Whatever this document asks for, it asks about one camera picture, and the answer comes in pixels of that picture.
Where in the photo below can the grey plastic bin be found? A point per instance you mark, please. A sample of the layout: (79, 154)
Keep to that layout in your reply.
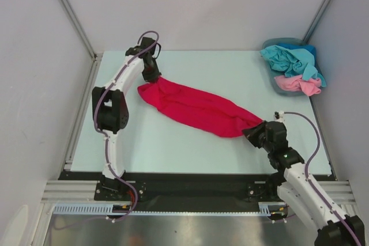
(273, 74)

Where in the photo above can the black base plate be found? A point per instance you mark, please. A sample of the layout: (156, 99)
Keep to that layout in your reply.
(183, 192)

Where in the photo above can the left aluminium frame post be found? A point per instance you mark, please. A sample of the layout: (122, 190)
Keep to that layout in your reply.
(79, 29)

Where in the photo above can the pink t shirt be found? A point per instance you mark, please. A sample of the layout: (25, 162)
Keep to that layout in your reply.
(297, 84)

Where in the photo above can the left light blue cable duct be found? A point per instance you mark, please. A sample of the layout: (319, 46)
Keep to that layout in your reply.
(91, 209)

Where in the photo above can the right aluminium frame post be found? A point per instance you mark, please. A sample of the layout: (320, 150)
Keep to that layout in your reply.
(316, 20)

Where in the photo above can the light blue cable duct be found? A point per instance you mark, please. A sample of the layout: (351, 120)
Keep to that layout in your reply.
(91, 209)
(270, 208)

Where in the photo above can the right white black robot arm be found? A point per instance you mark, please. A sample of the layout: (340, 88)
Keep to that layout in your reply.
(299, 189)

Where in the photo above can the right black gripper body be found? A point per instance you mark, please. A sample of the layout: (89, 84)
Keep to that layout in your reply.
(257, 134)

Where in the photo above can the right light blue cable duct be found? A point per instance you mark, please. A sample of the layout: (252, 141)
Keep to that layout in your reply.
(270, 208)

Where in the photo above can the red t shirt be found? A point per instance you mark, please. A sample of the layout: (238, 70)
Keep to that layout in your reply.
(197, 108)

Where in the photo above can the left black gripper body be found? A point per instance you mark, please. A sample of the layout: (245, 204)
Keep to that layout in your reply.
(151, 72)

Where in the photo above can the aluminium frame post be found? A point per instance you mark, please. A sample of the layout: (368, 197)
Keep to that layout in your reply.
(316, 20)
(79, 29)

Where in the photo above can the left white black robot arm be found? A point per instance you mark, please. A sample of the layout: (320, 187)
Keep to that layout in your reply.
(111, 114)

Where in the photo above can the dark blue t shirt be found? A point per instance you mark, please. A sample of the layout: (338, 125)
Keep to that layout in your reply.
(311, 49)

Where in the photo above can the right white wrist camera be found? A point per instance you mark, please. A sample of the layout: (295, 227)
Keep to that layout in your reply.
(279, 116)

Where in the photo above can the light blue t shirt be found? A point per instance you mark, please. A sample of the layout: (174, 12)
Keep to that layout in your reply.
(292, 62)

